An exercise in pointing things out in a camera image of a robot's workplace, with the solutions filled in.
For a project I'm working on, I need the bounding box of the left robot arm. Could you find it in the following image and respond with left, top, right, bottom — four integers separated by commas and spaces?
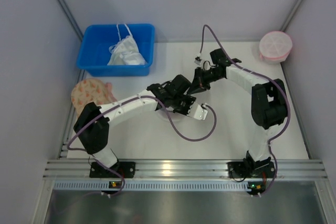
73, 74, 207, 169

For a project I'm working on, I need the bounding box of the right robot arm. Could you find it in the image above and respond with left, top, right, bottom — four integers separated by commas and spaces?
187, 48, 290, 177

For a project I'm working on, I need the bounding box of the white bra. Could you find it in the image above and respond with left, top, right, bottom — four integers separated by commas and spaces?
107, 24, 147, 66

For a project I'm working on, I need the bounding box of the pink trimmed mesh laundry bag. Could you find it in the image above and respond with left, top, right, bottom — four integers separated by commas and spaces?
259, 31, 293, 64

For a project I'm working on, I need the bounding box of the floral patterned bra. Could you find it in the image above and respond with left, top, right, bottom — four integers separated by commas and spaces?
71, 78, 117, 117

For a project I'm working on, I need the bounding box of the blue plastic bin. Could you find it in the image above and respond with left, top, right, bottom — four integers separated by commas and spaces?
77, 24, 155, 77

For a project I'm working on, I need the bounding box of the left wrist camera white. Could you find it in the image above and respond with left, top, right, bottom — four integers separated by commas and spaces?
187, 102, 208, 121

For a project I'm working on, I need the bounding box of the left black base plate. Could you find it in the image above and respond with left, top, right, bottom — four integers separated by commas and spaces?
89, 162, 136, 178

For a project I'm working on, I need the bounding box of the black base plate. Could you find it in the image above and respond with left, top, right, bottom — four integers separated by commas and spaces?
228, 156, 276, 182
89, 162, 136, 178

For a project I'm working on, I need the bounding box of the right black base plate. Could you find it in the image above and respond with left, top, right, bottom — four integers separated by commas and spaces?
228, 156, 276, 182

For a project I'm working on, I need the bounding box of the aluminium mounting rail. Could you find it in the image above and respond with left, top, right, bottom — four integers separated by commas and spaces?
43, 159, 328, 181

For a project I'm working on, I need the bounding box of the slotted cable duct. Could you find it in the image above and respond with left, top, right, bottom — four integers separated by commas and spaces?
54, 180, 265, 191

